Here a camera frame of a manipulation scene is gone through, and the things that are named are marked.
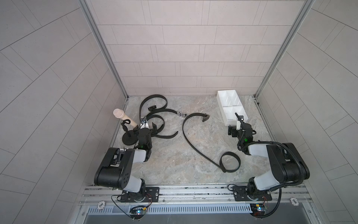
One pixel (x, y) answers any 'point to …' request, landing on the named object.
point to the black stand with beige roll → (131, 136)
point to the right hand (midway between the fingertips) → (236, 123)
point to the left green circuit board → (137, 213)
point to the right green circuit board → (258, 209)
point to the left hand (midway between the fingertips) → (147, 122)
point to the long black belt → (214, 163)
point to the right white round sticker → (294, 201)
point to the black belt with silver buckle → (158, 134)
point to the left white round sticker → (101, 205)
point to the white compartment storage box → (230, 103)
